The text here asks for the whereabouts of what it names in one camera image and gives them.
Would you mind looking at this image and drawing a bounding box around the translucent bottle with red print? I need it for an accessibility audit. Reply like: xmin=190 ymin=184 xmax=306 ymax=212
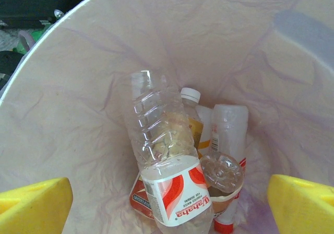
xmin=210 ymin=103 xmax=249 ymax=234

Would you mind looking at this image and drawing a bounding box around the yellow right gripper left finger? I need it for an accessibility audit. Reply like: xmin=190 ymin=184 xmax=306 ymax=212
xmin=0 ymin=177 xmax=73 ymax=234

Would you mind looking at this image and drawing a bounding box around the yellow label bottle white cap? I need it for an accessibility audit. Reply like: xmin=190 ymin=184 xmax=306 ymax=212
xmin=180 ymin=87 xmax=212 ymax=159

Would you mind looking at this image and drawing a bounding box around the black box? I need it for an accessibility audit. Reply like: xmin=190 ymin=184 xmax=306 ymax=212
xmin=0 ymin=0 xmax=91 ymax=29

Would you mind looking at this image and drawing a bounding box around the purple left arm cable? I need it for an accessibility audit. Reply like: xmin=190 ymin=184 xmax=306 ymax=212
xmin=18 ymin=30 xmax=35 ymax=55

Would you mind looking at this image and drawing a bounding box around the white bottle with white label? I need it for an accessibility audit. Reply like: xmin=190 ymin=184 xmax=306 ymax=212
xmin=195 ymin=105 xmax=214 ymax=141

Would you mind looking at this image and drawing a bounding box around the orange red label bottle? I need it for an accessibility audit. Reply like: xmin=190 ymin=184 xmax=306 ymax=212
xmin=129 ymin=173 xmax=159 ymax=220

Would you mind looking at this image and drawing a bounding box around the pink plastic bin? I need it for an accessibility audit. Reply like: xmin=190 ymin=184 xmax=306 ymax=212
xmin=0 ymin=0 xmax=334 ymax=234

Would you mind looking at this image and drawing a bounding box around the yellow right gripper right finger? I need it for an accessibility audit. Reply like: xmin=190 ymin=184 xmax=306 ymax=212
xmin=267 ymin=174 xmax=334 ymax=234

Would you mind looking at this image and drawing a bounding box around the brown label bottle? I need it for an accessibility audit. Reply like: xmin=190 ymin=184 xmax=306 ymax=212
xmin=199 ymin=152 xmax=245 ymax=218

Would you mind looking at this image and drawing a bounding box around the clear bottle red white label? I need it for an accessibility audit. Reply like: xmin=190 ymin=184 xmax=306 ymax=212
xmin=122 ymin=70 xmax=214 ymax=234

